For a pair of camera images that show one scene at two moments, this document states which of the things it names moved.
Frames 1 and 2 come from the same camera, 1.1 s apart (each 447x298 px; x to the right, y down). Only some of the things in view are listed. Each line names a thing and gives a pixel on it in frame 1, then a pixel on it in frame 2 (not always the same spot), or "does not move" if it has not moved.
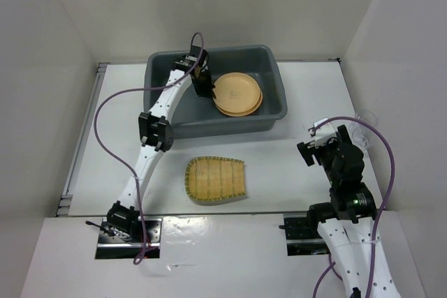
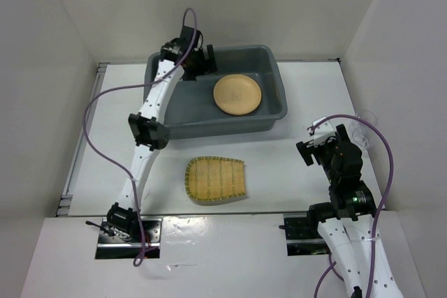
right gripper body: [327, 153] does not move
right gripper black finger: [306, 153] does not move
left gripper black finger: [212, 87] → [189, 77]
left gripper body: [203, 83] → [198, 65]
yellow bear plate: [236, 92] does not move
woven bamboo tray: [215, 178] does not move
